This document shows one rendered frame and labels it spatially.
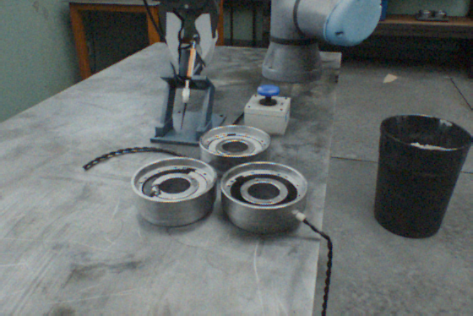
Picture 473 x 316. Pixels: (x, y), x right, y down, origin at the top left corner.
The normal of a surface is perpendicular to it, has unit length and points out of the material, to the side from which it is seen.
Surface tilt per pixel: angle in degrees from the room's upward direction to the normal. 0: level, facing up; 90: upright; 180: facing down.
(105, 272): 0
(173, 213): 90
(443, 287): 0
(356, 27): 97
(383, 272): 0
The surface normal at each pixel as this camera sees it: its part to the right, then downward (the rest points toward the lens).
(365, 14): 0.49, 0.48
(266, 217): 0.00, 0.44
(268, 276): 0.00, -0.90
